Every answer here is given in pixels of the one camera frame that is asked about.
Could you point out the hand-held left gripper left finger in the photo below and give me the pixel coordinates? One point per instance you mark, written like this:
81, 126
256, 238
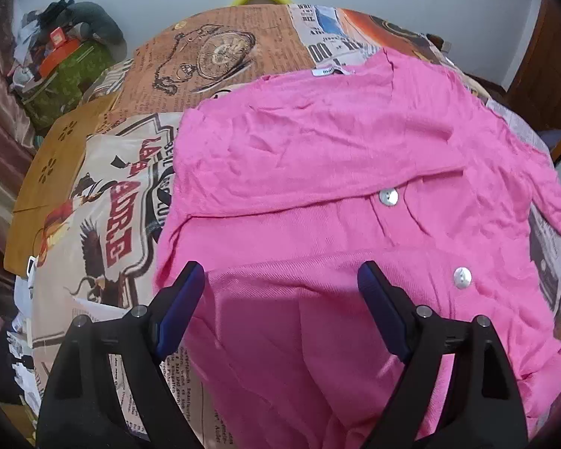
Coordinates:
180, 308

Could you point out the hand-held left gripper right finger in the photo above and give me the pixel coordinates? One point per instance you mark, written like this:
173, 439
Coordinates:
383, 304

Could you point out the pink knit cardigan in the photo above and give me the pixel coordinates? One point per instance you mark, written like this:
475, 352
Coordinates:
308, 173

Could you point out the printed blanket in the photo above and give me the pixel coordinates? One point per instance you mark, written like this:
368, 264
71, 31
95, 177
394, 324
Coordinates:
121, 187

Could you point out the small white tag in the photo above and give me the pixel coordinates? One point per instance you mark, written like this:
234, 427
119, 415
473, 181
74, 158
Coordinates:
31, 265

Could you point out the mustard flower-pattern cloth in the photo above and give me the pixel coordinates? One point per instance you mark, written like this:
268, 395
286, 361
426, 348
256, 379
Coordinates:
51, 168

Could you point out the brown curtain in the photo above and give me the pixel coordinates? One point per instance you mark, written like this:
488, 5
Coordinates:
2, 149

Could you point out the green printed bag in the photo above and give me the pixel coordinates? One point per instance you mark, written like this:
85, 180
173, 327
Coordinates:
75, 79

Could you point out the orange box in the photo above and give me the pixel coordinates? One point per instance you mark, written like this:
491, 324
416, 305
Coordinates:
58, 51

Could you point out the wooden door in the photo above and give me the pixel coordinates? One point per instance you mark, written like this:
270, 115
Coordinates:
551, 65

